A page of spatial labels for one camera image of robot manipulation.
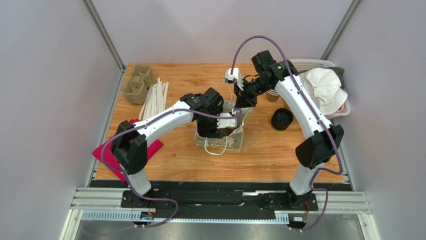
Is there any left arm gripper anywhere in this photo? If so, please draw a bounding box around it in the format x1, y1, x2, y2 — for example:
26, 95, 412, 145
197, 106, 223, 140

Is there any stack of paper cups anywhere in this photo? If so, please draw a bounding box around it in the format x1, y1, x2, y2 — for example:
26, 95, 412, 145
265, 89, 281, 103

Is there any green white paper bag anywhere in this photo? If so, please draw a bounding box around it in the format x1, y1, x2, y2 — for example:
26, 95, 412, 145
194, 107, 253, 156

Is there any stack of pulp cup carriers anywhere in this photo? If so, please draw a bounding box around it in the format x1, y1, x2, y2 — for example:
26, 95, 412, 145
122, 64, 154, 105

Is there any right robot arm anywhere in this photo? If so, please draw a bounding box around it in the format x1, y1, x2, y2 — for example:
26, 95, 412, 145
224, 50, 344, 209

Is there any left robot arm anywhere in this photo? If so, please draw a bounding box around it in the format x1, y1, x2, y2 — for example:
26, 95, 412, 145
110, 87, 224, 199

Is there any white plastic basket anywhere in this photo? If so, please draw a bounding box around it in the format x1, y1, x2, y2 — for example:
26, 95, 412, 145
290, 59, 351, 117

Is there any white paper straws bundle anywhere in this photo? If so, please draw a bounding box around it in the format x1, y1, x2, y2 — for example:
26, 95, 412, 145
138, 77, 169, 120

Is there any white bucket hat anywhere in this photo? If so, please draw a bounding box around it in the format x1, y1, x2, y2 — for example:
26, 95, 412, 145
299, 67, 348, 119

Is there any dark green cloth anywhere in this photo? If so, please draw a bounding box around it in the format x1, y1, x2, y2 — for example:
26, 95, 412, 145
329, 66, 345, 86

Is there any red folded cloth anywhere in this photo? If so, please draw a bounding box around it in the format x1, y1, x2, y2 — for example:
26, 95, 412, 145
91, 140, 164, 183

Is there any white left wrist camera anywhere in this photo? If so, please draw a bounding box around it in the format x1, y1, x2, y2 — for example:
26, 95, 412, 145
216, 108, 242, 129

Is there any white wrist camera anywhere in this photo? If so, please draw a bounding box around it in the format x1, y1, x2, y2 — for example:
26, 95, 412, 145
216, 108, 242, 129
224, 67, 244, 91

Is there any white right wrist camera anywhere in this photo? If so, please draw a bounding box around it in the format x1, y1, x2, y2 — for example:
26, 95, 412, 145
224, 67, 244, 91

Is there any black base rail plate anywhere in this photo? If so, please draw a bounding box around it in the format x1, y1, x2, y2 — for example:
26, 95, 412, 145
89, 179, 354, 221

